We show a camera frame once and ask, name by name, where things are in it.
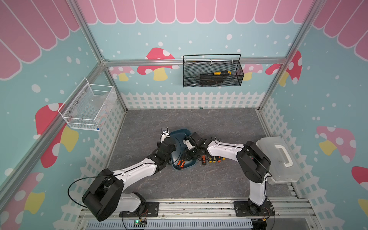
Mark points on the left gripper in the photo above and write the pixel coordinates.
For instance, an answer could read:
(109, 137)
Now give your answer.
(158, 144)

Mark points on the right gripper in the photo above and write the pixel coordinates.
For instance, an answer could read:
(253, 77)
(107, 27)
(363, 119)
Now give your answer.
(187, 157)

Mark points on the orange black large screwdriver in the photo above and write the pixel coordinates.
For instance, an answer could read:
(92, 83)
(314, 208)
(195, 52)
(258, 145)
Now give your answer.
(204, 160)

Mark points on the teal plastic storage box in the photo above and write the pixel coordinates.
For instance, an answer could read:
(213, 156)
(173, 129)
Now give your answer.
(180, 153)

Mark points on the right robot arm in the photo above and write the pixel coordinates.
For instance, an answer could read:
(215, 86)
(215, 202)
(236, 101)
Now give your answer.
(253, 162)

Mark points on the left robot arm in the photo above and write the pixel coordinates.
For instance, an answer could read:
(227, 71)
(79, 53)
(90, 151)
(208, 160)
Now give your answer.
(105, 195)

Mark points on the yellow black screwdriver in basket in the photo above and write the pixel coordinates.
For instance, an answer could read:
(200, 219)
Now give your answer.
(222, 73)

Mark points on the black object in basket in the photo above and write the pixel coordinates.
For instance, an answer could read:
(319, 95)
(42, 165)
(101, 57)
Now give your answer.
(209, 80)

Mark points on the green circuit board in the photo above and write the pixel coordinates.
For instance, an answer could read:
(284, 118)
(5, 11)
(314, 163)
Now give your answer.
(140, 224)

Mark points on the translucent plastic lidded case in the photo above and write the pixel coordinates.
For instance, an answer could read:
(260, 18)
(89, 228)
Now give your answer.
(284, 167)

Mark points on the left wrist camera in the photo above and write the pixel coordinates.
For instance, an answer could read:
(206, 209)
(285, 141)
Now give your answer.
(165, 133)

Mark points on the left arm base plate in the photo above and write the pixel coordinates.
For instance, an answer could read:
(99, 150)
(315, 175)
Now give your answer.
(147, 209)

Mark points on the black wire mesh basket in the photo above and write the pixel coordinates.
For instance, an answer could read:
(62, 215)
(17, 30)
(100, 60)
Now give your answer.
(212, 70)

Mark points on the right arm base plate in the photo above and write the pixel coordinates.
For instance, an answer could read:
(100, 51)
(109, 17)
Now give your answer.
(249, 209)

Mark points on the white wire mesh basket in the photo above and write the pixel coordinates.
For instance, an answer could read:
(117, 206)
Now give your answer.
(89, 106)

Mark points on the aluminium front rail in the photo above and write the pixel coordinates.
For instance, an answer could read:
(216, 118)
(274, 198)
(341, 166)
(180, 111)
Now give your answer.
(218, 208)

